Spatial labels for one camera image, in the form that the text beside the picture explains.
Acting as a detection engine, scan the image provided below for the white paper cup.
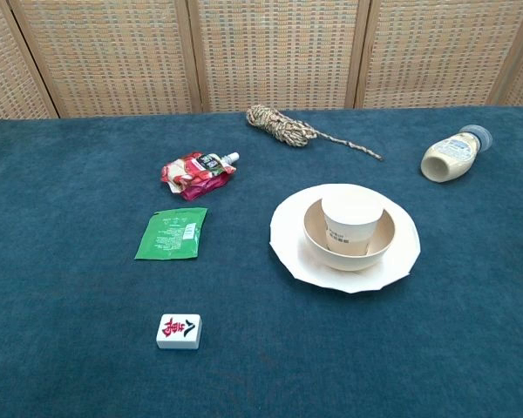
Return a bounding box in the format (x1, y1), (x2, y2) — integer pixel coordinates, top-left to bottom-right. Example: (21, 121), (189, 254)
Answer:
(322, 195), (384, 257)

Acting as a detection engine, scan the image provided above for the red spouted drink pouch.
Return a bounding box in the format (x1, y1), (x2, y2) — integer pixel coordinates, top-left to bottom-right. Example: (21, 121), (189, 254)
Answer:
(160, 151), (241, 202)

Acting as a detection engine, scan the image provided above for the green sachet packet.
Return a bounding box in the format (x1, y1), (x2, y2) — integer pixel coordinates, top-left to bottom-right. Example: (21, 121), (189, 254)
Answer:
(133, 206), (209, 261)

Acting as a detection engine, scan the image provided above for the beige bowl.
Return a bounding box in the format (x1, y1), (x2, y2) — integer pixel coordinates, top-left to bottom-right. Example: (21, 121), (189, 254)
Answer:
(303, 199), (396, 273)

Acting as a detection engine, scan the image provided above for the white paper plate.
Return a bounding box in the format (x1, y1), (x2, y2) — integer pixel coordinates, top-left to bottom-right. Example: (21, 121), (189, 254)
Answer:
(268, 183), (421, 295)

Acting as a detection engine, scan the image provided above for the white mahjong tile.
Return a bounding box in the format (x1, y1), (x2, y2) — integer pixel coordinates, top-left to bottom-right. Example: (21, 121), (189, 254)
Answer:
(155, 313), (201, 351)

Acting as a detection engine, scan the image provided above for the woven folding screen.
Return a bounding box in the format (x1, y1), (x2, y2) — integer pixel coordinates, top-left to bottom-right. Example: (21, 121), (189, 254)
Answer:
(0, 0), (523, 123)

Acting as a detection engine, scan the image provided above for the cream squeeze sauce bottle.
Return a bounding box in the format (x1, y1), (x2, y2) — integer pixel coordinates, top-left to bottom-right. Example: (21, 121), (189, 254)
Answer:
(419, 124), (493, 185)

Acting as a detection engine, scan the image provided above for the dark blue tablecloth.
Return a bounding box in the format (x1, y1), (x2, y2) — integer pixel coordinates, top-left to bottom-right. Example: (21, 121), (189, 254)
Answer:
(0, 104), (523, 418)

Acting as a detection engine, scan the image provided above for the bundled braided rope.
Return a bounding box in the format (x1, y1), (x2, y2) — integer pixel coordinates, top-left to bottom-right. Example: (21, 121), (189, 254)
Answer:
(245, 104), (384, 162)

